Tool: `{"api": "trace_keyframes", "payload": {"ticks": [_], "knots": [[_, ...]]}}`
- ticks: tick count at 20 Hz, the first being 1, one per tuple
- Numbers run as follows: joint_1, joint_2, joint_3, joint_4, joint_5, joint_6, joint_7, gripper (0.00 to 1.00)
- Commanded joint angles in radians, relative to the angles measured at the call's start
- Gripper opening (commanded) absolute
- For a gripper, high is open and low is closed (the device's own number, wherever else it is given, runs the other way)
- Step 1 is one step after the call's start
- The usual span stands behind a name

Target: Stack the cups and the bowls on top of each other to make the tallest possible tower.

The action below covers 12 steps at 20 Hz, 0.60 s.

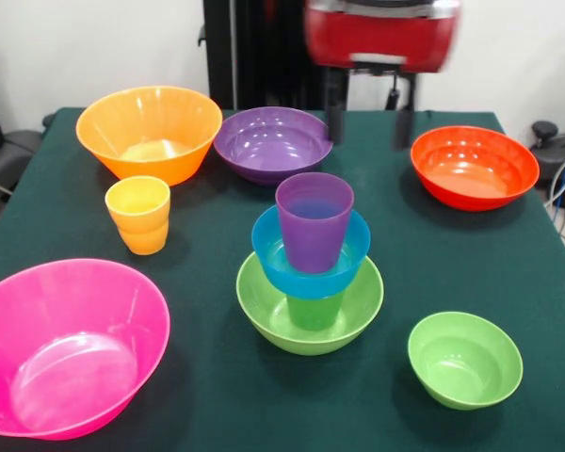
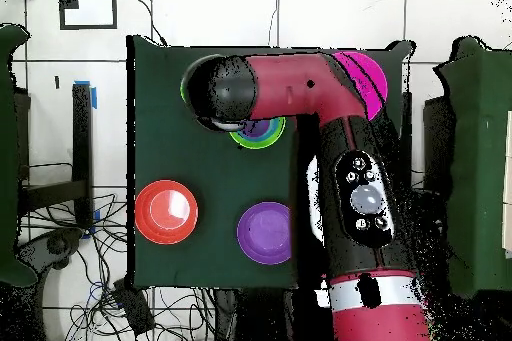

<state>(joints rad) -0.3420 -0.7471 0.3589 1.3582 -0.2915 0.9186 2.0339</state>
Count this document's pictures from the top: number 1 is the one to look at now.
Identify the green plastic cup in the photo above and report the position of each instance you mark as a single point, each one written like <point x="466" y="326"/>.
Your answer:
<point x="313" y="313"/>

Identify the dark green table cloth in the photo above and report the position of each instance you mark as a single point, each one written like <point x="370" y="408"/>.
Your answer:
<point x="282" y="424"/>

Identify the blue plastic bowl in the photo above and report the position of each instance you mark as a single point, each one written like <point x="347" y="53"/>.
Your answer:
<point x="311" y="285"/>

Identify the large green plastic bowl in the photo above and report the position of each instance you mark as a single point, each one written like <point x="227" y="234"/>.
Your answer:
<point x="358" y="320"/>

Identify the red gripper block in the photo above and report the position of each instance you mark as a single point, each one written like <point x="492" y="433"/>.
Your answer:
<point x="381" y="40"/>

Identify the large pink plastic bowl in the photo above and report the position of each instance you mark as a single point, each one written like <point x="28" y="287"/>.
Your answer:
<point x="70" y="358"/>

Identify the orange plastic bowl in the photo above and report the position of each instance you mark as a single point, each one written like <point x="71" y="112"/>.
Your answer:
<point x="146" y="160"/>

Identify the purple plastic cup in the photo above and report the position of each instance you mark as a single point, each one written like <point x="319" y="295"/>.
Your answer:
<point x="313" y="245"/>

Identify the yellow plastic cup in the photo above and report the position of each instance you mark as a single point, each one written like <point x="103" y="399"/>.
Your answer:
<point x="139" y="226"/>

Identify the small green plastic bowl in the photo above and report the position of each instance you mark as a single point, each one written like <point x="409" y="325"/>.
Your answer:
<point x="463" y="372"/>

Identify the black pedestal leg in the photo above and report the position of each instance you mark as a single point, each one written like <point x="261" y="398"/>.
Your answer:
<point x="19" y="150"/>
<point x="551" y="160"/>

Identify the red plastic bowl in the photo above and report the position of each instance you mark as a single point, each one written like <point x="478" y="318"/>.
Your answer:
<point x="475" y="183"/>

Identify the purple plastic bowl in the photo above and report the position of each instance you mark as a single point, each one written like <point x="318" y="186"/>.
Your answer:
<point x="273" y="150"/>

